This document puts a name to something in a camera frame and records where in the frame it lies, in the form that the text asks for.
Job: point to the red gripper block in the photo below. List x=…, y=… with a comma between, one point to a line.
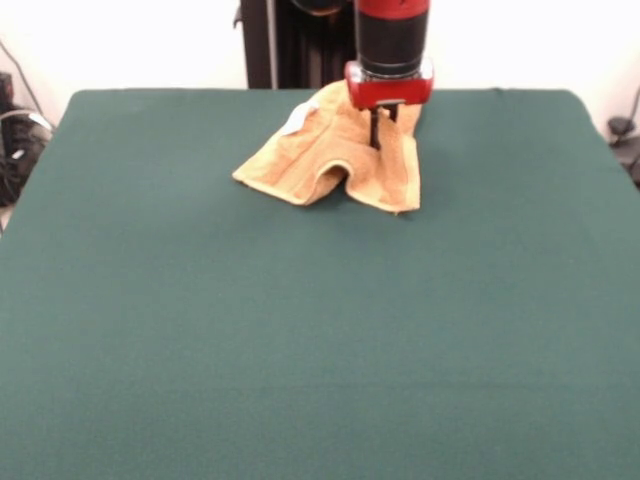
x=390, y=92

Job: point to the tan terry towel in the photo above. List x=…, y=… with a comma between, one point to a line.
x=350, y=165

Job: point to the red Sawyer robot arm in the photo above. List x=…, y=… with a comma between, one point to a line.
x=392, y=37

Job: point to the dark green table cloth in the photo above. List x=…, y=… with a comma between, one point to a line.
x=250, y=325

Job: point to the small black box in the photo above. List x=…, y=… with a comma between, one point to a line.
x=5, y=90

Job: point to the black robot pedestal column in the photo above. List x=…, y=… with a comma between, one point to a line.
x=295, y=50

